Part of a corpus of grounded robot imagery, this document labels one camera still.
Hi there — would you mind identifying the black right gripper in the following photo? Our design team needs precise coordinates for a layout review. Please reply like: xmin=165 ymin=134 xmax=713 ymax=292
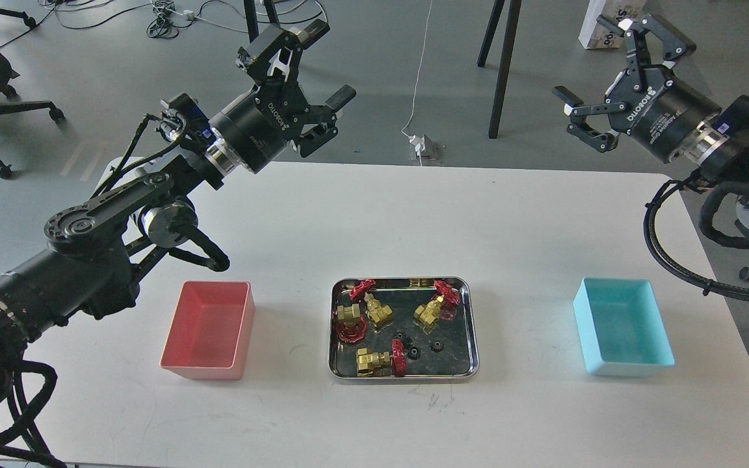
xmin=552 ymin=13 xmax=720 ymax=163

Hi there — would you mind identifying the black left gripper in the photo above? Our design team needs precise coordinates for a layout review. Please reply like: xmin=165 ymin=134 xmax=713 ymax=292
xmin=208 ymin=19 xmax=356 ymax=173

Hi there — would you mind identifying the brass valve red handwheel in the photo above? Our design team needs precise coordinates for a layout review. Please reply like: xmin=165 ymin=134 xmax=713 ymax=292
xmin=335 ymin=304 xmax=368 ymax=344

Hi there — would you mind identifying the small black gear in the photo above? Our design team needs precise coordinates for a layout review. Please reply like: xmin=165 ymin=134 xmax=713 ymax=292
xmin=429 ymin=340 xmax=446 ymax=353
xmin=406 ymin=346 xmax=420 ymax=359
xmin=393 ymin=331 xmax=413 ymax=348

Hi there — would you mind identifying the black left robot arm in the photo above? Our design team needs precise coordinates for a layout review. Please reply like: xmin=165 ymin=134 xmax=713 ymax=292
xmin=0 ymin=19 xmax=356 ymax=467

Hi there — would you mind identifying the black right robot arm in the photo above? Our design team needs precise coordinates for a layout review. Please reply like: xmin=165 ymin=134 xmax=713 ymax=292
xmin=553 ymin=14 xmax=749 ymax=302

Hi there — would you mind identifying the white cardboard box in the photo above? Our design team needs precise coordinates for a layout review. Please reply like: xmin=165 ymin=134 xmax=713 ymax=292
xmin=578 ymin=0 xmax=647 ymax=51

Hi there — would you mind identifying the brass valve top middle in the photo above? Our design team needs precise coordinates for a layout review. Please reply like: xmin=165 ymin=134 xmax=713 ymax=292
xmin=350 ymin=279 xmax=395 ymax=330

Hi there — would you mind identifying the light blue plastic box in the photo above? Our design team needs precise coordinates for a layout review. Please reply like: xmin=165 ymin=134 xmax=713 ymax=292
xmin=573 ymin=278 xmax=676 ymax=377

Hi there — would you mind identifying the pink plastic box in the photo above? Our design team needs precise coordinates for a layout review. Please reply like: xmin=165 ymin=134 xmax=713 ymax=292
xmin=160 ymin=281 xmax=256 ymax=380

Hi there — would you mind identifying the brass valve top right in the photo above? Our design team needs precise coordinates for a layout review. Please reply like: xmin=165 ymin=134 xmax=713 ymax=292
xmin=413 ymin=279 xmax=462 ymax=334

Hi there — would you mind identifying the brass valve bottom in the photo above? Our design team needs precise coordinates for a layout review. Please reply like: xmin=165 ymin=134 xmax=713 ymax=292
xmin=356 ymin=339 xmax=408 ymax=377

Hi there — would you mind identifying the black table leg left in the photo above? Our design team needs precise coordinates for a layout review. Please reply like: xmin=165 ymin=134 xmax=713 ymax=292
xmin=243 ymin=0 xmax=280 ymax=42

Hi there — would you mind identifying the black table leg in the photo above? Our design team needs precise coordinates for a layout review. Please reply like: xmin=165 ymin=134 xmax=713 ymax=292
xmin=477 ymin=1 xmax=522 ymax=139
xmin=243 ymin=0 xmax=280 ymax=42

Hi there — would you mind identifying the white power adapter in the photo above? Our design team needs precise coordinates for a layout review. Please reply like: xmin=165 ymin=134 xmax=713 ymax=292
xmin=408 ymin=135 xmax=442 ymax=165

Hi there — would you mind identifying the black table leg right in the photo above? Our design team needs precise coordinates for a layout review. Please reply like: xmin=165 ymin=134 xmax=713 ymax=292
xmin=477 ymin=1 xmax=522 ymax=139

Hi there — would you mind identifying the shiny metal tray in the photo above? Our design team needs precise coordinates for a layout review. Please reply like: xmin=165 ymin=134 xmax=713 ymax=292
xmin=328 ymin=278 xmax=479 ymax=383

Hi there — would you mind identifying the white cable on floor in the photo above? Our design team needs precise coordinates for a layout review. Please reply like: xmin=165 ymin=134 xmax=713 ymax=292
xmin=402 ymin=0 xmax=435 ymax=138

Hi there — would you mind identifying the black cable bundle floor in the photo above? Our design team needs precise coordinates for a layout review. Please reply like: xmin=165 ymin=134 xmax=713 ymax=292
xmin=36 ymin=0 xmax=328 ymax=40

